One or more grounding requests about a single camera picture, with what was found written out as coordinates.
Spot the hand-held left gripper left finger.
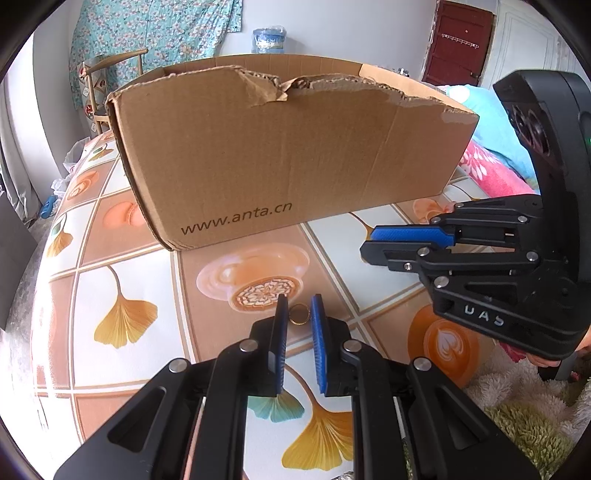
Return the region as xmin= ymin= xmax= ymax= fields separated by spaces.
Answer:
xmin=53 ymin=295 xmax=289 ymax=480

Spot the white panel door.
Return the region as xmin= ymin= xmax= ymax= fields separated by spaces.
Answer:
xmin=482 ymin=0 xmax=568 ymax=93

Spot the green shaggy mat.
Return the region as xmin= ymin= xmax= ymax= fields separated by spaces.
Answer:
xmin=485 ymin=378 xmax=591 ymax=480

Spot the blue pillow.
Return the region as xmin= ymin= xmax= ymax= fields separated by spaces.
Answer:
xmin=445 ymin=83 xmax=539 ymax=181

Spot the person's right hand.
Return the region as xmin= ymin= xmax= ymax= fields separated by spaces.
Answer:
xmin=529 ymin=333 xmax=591 ymax=370

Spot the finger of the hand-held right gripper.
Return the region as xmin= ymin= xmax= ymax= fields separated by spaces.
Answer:
xmin=359 ymin=240 xmax=542 ymax=278
xmin=367 ymin=194 xmax=544 ymax=247

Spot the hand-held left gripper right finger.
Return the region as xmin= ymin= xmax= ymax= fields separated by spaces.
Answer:
xmin=310 ymin=294 xmax=541 ymax=480

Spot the teal floral hanging cloth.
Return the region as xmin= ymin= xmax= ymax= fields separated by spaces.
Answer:
xmin=69 ymin=0 xmax=243 ymax=109

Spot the clear plastic bag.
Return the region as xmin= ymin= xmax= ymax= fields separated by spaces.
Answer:
xmin=51 ymin=136 xmax=100 ymax=195

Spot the wooden chair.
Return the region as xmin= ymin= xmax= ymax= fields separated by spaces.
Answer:
xmin=76 ymin=48 xmax=149 ymax=134

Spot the white fluffy blanket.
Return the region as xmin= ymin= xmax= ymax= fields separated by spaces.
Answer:
xmin=462 ymin=351 xmax=591 ymax=444

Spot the dark red door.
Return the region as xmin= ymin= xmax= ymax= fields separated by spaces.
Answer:
xmin=422 ymin=0 xmax=497 ymax=88

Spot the pink floral blanket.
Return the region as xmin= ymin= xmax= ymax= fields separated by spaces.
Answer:
xmin=455 ymin=138 xmax=543 ymax=199

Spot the brown cardboard box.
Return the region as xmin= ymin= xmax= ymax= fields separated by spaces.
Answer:
xmin=105 ymin=53 xmax=481 ymax=252

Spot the blue water jug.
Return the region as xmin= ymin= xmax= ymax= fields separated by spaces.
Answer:
xmin=252 ymin=27 xmax=289 ymax=55

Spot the ginkgo print table cover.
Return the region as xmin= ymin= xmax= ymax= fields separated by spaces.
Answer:
xmin=32 ymin=129 xmax=532 ymax=480

